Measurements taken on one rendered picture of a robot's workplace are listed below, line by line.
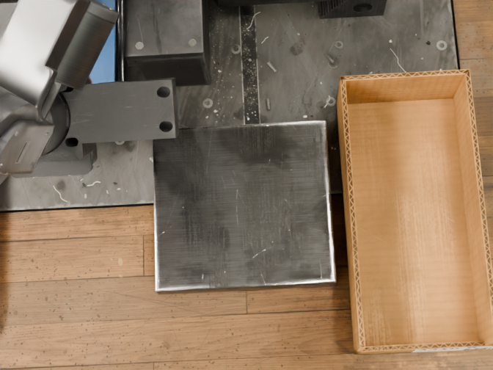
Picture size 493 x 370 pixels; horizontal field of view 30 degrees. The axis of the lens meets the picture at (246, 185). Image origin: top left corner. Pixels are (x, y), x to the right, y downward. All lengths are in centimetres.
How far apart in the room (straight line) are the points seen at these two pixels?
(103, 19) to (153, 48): 24
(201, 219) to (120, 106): 23
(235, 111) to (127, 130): 26
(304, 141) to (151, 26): 18
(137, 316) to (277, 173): 19
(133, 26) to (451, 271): 38
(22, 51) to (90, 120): 10
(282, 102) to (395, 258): 19
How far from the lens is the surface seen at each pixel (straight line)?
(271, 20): 96
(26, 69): 61
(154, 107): 68
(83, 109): 68
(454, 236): 90
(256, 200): 88
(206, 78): 92
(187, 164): 89
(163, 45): 87
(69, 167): 74
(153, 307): 89
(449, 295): 89
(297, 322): 88
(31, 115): 58
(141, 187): 91
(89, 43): 63
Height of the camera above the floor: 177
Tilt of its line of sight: 75 degrees down
